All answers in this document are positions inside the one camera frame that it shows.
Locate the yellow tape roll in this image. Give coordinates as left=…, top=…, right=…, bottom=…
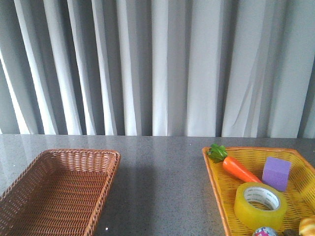
left=234, top=182, right=288, bottom=230

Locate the grey pleated curtain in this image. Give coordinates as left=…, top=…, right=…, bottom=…
left=0, top=0, right=315, bottom=138

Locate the orange toy carrot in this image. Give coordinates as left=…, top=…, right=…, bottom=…
left=207, top=144, right=262, bottom=183

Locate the brown wicker basket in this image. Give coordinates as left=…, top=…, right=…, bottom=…
left=0, top=149, right=121, bottom=236

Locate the purple foam cube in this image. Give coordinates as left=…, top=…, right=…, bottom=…
left=262, top=156, right=291, bottom=192

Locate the yellow wicker basket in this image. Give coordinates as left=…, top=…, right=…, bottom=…
left=202, top=147, right=315, bottom=236

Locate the dark brown small object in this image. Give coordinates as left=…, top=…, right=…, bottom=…
left=283, top=229, right=299, bottom=236

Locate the toy bread roll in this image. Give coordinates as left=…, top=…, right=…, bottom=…
left=299, top=215, right=315, bottom=236

